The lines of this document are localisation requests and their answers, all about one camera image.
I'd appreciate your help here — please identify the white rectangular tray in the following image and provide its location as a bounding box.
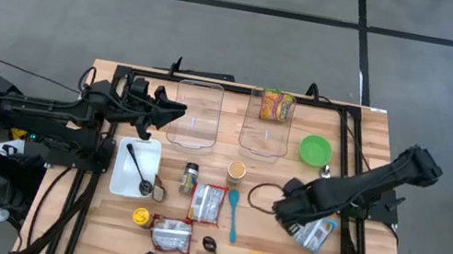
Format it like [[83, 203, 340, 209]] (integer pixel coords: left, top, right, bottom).
[[107, 133, 165, 202]]

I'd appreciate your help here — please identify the lime chili shrimp ramen packet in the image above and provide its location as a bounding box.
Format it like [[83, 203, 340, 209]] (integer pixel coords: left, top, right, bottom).
[[257, 87, 298, 126]]

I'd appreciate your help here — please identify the yellow cable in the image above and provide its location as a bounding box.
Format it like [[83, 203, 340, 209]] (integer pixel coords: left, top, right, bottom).
[[7, 124, 29, 143]]

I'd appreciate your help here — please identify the black metal rig frame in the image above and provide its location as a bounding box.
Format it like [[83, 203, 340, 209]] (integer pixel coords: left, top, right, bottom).
[[15, 50, 442, 254]]

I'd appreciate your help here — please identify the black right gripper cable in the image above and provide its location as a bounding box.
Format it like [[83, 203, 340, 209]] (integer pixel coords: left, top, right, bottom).
[[245, 180, 287, 217]]

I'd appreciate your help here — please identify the teal plastic spoon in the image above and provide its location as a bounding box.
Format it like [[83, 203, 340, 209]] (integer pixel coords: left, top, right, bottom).
[[219, 188, 246, 246]]

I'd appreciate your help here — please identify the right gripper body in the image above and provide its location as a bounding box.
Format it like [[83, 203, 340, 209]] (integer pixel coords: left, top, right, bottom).
[[271, 176, 337, 242]]

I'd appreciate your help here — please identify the green plastic bowl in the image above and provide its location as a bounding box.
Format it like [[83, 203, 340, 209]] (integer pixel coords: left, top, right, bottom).
[[296, 132, 337, 170]]

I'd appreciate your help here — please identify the black lid spice jar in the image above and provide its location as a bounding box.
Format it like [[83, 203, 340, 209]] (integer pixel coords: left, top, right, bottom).
[[178, 160, 201, 197]]

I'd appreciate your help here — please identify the yellow lid jar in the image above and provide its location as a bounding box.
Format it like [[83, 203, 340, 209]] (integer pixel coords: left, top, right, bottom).
[[130, 205, 156, 231]]

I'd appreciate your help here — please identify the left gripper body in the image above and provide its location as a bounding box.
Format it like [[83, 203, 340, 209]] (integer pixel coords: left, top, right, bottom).
[[112, 75, 165, 142]]

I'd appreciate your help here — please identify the brown snack pouch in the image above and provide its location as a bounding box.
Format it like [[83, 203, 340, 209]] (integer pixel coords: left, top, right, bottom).
[[150, 173, 171, 205]]

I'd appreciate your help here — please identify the thin black floor cable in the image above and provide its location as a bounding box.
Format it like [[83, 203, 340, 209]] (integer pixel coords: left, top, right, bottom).
[[0, 55, 86, 96]]

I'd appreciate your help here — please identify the blue beef ramen packet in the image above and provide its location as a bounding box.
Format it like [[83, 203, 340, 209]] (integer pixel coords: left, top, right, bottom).
[[289, 213, 339, 254]]

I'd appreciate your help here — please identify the red ramen noodle packet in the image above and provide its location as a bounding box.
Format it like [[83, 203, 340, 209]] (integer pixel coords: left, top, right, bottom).
[[145, 213, 196, 254], [185, 180, 230, 228]]

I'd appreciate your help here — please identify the clear plastic bin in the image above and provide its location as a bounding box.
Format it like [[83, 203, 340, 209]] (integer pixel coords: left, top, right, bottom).
[[235, 84, 298, 162], [164, 76, 227, 154]]

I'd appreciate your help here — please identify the black clamp bracket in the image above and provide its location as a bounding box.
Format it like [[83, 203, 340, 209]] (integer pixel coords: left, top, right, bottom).
[[304, 82, 332, 107], [154, 52, 238, 86]]

